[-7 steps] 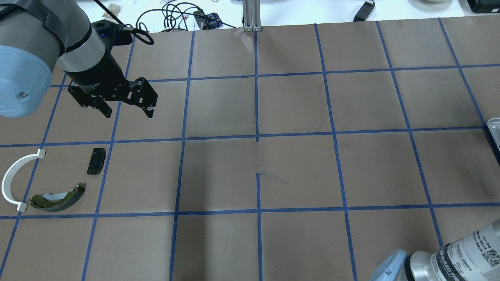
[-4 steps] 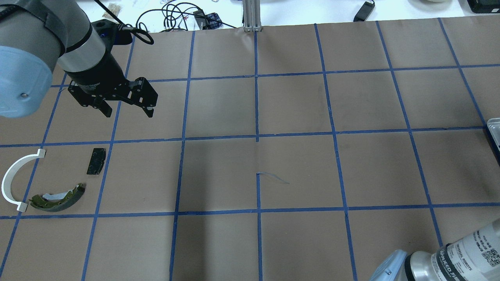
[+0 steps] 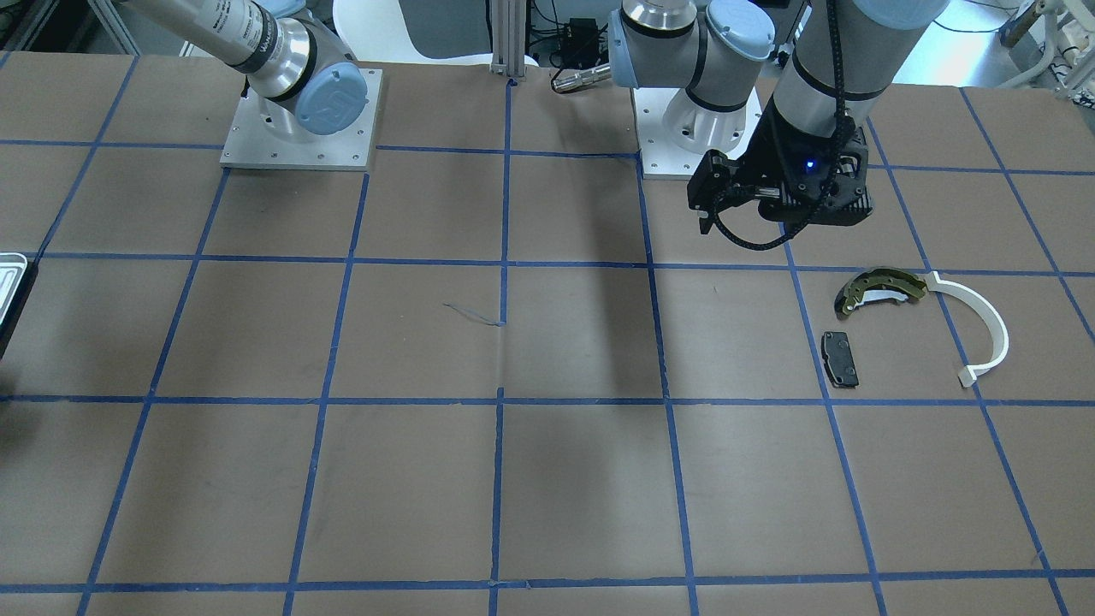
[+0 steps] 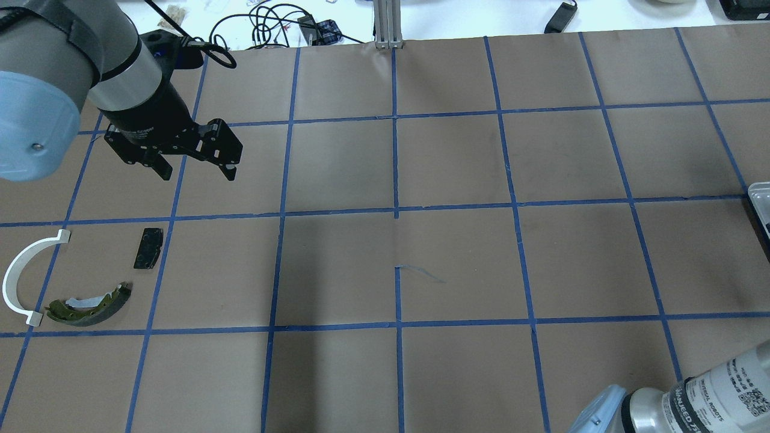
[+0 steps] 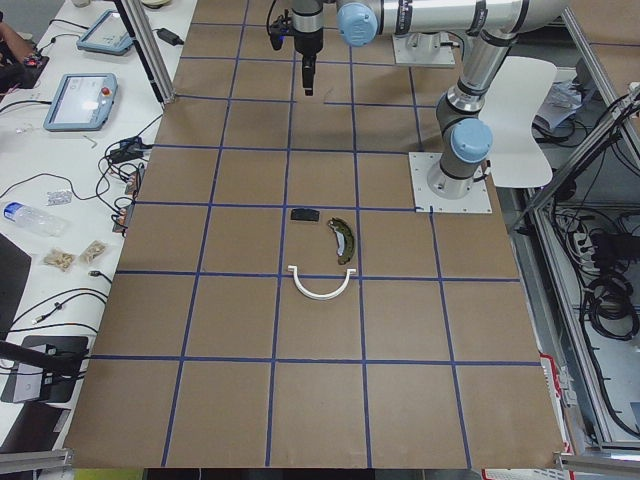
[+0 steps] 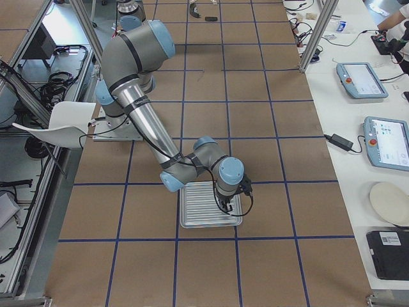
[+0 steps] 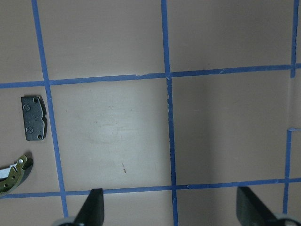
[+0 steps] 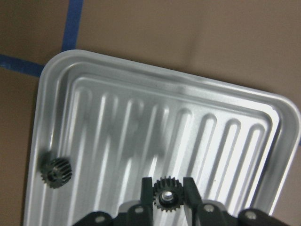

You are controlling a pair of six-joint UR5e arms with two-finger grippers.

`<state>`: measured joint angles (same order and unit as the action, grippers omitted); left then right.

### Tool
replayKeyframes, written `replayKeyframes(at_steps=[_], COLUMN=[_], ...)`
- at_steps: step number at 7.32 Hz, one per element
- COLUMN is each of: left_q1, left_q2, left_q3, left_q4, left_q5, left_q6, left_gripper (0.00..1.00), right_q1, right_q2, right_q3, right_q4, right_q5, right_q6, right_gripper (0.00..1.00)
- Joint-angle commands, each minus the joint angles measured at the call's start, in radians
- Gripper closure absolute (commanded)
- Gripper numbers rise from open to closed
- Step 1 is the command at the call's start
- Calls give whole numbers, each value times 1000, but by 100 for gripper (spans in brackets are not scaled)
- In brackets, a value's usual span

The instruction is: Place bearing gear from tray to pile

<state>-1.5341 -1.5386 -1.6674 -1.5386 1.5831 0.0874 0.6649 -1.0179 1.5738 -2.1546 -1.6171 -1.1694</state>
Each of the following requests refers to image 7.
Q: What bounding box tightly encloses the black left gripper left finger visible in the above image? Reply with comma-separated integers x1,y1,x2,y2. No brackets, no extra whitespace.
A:
74,188,104,226

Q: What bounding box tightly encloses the olive curved brake shoe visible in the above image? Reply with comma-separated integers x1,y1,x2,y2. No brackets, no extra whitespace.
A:
0,155,33,197

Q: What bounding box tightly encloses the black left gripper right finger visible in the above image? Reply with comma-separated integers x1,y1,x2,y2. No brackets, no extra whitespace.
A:
236,186,277,226

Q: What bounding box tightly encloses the dark grey brake pad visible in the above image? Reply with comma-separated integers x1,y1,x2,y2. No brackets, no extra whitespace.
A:
21,95,48,141

